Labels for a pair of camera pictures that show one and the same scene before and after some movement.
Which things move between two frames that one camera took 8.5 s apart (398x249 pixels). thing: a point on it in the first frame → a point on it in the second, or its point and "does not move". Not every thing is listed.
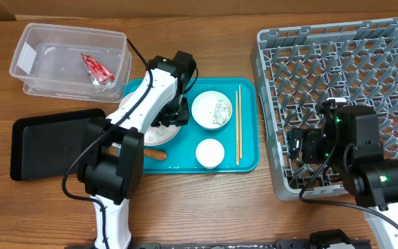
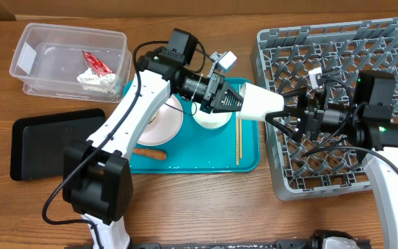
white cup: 210,153 → 258,102
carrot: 155,154 does not move
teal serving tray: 223,133 does not move
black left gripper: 182,119 → 225,88
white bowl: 211,110 does not move
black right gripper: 309,138 → 309,108
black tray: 43,146 does not move
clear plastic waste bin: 72,63 does not move
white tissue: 222,111 → 90,81
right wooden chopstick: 240,123 does not move
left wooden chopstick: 237,131 does not move
